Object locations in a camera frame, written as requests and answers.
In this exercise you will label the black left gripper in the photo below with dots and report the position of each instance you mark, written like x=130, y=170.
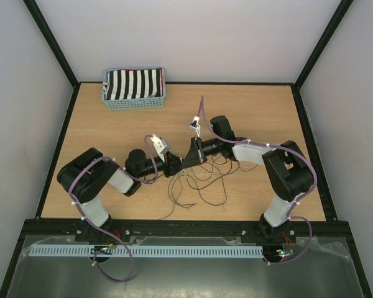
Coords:
x=171, y=164

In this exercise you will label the light blue slotted cable duct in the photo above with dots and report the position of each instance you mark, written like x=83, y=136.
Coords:
x=148, y=251

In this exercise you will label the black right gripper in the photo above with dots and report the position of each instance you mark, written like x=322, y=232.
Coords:
x=193, y=157

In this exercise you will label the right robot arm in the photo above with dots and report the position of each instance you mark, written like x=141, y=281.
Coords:
x=290, y=174

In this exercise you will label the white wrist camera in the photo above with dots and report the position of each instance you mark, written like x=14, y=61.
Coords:
x=162, y=147
x=195, y=126

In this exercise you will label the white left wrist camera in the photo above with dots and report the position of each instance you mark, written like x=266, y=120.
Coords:
x=162, y=147

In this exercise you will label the light blue plastic basket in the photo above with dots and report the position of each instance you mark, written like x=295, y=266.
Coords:
x=128, y=104

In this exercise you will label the black white striped cloth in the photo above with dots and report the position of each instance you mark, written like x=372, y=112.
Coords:
x=128, y=83

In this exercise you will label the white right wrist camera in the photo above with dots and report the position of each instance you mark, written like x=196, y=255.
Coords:
x=195, y=126

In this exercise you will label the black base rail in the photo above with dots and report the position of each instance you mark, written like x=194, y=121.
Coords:
x=248, y=231

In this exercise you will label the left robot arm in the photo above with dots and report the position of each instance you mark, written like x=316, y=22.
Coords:
x=85, y=176

